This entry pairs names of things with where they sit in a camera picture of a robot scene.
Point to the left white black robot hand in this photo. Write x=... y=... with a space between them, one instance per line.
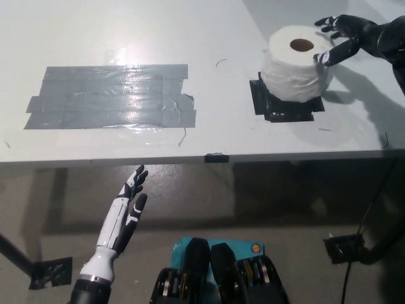
x=121 y=215

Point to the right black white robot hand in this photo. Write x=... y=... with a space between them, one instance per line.
x=354 y=35

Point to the grey duct tape patch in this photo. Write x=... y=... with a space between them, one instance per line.
x=110 y=98

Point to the white toilet paper roll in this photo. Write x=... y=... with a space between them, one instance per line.
x=294 y=76

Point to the small black tape piece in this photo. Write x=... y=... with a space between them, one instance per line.
x=216 y=157

